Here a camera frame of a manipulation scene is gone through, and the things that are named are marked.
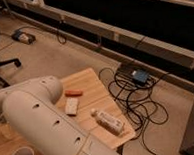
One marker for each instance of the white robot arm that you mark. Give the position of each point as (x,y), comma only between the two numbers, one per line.
(29,107)

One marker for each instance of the white eraser block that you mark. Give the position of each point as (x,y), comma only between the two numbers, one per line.
(71,106)

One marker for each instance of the blue power supply box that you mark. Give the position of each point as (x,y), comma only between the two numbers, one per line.
(140,76)

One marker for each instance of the white plastic bottle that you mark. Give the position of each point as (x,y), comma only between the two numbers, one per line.
(107,121)

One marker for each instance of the blue grey floor device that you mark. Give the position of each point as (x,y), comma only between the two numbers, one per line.
(23,37)

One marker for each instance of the long grey shelf rail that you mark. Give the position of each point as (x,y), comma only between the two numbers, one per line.
(169,52)

